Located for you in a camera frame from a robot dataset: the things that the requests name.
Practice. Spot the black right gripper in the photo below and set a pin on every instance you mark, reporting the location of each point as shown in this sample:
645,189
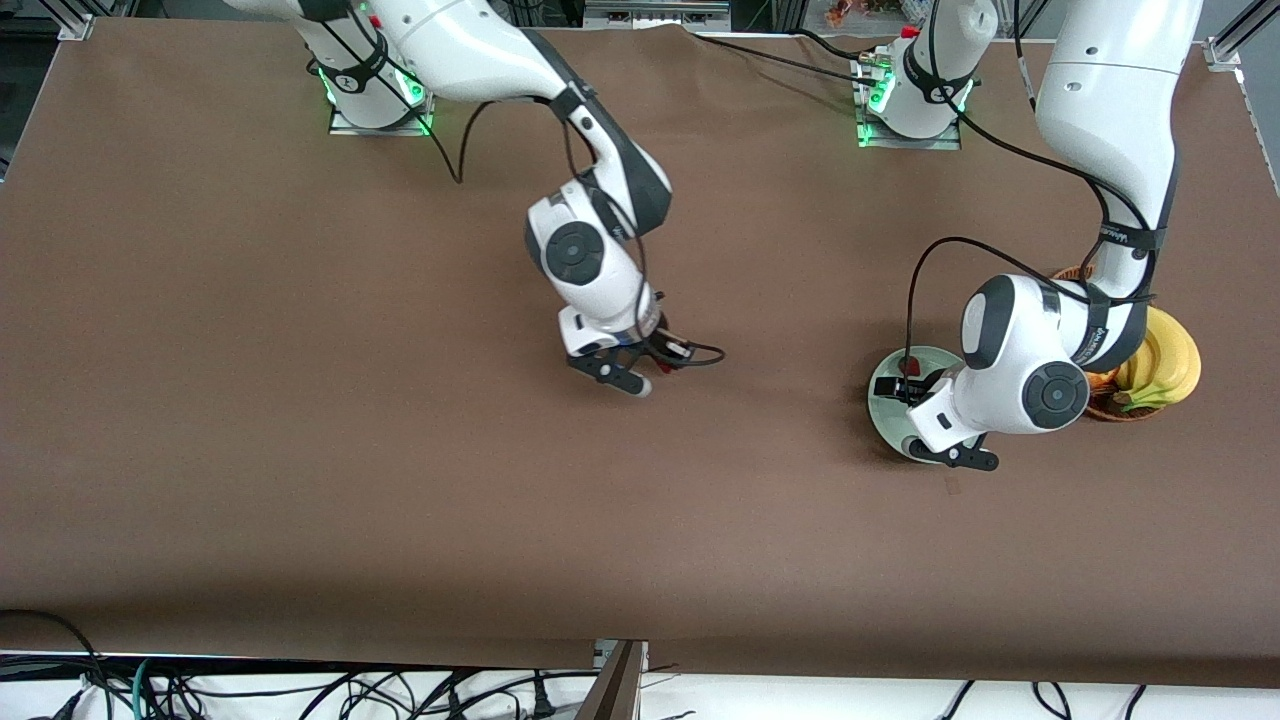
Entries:
655,344

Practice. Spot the orange toy figures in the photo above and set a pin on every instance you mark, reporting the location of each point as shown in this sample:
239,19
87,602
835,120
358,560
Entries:
840,12

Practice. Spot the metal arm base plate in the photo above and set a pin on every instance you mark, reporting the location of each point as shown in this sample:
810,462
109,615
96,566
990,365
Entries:
350,127
910,144

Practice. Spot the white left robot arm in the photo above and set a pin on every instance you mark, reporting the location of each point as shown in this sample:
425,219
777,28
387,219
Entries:
1110,100

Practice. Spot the aluminium frame profile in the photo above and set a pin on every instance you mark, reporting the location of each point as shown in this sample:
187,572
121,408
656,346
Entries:
1225,50

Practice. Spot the silver metal bracket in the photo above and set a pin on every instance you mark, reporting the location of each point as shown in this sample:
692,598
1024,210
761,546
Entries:
603,652

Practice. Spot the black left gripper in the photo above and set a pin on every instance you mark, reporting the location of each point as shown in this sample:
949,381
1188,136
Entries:
926,385

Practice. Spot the grey metal rail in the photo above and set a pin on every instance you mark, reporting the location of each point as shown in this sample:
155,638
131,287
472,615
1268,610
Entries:
650,15

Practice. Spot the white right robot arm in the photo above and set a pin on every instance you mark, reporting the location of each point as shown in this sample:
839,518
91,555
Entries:
450,50

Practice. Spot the pale green round plate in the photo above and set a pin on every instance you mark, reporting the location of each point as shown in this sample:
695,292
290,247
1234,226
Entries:
885,425

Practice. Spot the brown table cover sheet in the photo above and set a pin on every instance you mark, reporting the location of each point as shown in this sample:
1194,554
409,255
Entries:
300,400

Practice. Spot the aluminium corner bracket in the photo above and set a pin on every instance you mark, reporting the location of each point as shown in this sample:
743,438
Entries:
78,28

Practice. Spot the brown metal profile bar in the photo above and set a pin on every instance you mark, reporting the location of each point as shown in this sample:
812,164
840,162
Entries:
615,690

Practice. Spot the yellow banana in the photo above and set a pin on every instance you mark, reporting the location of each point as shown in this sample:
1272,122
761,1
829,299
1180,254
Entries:
1140,375
1180,360

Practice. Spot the brown wicker basket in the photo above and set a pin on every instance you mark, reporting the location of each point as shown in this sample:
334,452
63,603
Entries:
1110,410

